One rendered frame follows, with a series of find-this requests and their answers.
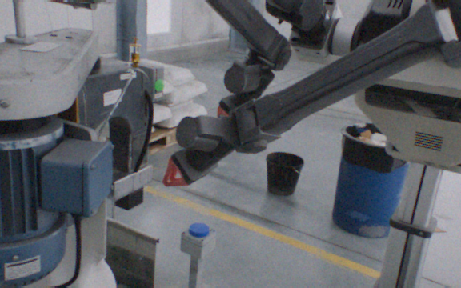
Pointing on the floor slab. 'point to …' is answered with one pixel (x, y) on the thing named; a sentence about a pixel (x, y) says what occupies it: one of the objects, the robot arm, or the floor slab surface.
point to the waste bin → (366, 184)
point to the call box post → (194, 273)
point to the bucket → (283, 172)
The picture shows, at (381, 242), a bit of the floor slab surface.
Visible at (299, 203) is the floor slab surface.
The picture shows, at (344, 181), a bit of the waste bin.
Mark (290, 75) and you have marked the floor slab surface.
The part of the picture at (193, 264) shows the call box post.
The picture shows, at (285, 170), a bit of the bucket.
